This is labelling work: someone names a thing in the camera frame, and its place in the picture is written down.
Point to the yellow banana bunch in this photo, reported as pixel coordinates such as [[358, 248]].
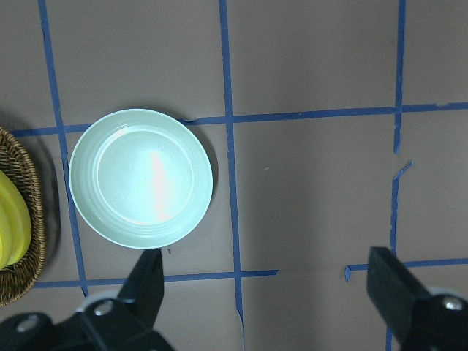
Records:
[[15, 223]]

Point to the brown wicker basket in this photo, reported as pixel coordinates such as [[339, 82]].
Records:
[[17, 279]]

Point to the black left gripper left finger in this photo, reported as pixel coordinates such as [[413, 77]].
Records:
[[143, 291]]

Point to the light green round plate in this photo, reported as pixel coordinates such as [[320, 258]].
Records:
[[140, 179]]

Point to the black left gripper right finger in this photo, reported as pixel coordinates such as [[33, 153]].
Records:
[[393, 290]]

